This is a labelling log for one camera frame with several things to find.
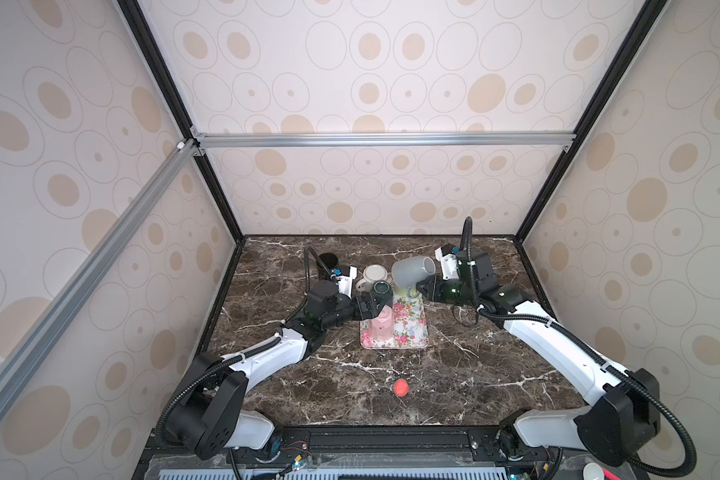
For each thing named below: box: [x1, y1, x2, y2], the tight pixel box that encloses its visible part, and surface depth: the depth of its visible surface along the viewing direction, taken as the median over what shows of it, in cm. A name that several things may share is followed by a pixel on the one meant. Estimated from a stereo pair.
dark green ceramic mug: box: [372, 280, 393, 310], surface depth 93 cm
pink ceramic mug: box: [370, 304, 395, 342], surface depth 87 cm
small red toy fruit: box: [394, 378, 409, 397], surface depth 82 cm
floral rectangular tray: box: [360, 293, 428, 350], surface depth 94 cm
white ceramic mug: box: [355, 264, 388, 292], surface depth 101 cm
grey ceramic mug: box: [391, 256, 436, 289], surface depth 79 cm
